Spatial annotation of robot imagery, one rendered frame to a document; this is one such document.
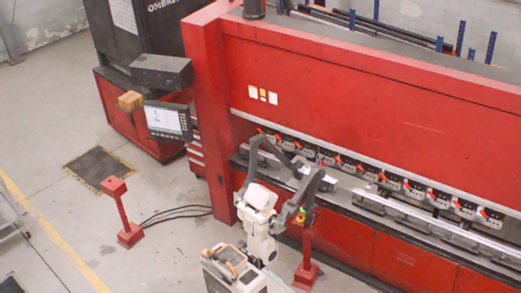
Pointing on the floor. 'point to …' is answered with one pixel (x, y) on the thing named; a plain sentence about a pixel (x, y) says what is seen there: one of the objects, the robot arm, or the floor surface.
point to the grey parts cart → (10, 213)
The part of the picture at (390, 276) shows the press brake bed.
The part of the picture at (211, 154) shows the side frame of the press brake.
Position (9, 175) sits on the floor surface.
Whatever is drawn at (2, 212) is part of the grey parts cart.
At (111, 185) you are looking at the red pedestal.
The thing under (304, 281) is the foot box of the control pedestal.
